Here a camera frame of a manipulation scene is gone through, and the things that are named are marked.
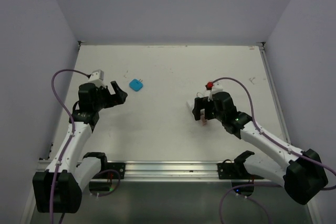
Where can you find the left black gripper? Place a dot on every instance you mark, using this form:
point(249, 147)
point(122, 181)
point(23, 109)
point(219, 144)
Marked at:
point(114, 99)

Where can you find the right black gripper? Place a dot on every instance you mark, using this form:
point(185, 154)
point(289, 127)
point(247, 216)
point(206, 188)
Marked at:
point(200, 104)

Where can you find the blue plug adapter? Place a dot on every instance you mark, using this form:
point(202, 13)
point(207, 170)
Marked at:
point(136, 85)

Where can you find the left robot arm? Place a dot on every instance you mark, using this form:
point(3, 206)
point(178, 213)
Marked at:
point(59, 188)

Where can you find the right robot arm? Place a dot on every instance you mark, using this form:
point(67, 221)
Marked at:
point(298, 172)

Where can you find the brown USB charger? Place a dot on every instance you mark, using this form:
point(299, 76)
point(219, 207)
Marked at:
point(203, 120)

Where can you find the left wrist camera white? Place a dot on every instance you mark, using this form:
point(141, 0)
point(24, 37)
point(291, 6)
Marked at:
point(97, 78)

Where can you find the aluminium mounting rail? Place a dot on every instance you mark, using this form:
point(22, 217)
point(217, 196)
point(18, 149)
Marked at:
point(151, 171)

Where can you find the right black base bracket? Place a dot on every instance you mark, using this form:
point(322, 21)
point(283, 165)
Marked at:
point(234, 171)

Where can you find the black base bracket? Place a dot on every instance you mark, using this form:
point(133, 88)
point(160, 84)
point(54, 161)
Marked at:
point(234, 171)
point(117, 166)

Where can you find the left black base bracket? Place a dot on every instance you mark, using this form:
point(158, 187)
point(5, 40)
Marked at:
point(117, 166)

